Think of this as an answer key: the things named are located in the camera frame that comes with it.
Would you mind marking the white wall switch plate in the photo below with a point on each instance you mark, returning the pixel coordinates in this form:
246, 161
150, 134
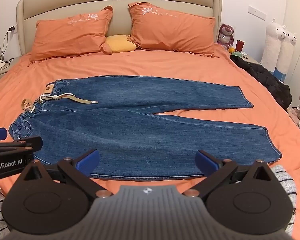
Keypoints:
257, 12

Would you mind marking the small green box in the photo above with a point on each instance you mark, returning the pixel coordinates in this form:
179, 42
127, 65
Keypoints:
237, 53

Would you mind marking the black wall charger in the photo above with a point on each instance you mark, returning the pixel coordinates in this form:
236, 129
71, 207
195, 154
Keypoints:
11, 29

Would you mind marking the yellow plush pillow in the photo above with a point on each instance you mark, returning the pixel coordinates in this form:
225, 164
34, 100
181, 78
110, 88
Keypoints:
120, 43

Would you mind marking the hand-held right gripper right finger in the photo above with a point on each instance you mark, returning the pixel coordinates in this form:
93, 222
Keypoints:
206, 163

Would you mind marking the black jacket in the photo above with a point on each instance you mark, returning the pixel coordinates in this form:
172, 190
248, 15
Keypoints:
267, 80

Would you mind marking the orange fruit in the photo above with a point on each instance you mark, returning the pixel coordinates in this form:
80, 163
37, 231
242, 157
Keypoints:
232, 50

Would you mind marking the white alpaca plush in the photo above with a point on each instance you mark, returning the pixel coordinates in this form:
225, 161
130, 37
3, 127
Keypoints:
286, 55
270, 47

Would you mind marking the red cup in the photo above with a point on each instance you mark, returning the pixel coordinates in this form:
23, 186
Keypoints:
239, 45

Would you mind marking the beige nightstand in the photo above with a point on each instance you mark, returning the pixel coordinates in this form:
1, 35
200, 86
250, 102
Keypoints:
253, 60
11, 63

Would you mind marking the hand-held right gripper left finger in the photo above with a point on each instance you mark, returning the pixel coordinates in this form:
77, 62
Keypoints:
90, 162

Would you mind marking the person's grey striped clothing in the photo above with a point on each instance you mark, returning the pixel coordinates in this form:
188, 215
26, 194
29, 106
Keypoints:
285, 187

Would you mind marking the beige upholstered headboard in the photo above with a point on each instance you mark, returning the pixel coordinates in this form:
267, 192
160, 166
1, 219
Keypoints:
120, 17

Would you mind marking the bed with orange sheet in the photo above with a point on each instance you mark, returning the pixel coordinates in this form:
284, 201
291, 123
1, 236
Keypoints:
165, 65

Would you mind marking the blue denim pants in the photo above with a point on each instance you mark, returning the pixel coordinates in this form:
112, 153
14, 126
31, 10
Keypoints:
140, 130

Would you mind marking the pink bear plush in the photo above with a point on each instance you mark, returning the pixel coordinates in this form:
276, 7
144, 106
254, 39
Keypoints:
225, 33

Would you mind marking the olive fabric belt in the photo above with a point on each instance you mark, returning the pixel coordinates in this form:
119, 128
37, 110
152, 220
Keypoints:
82, 100

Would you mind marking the orange embroidered pillow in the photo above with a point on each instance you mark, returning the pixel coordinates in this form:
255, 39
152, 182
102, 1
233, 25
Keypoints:
70, 37
172, 32

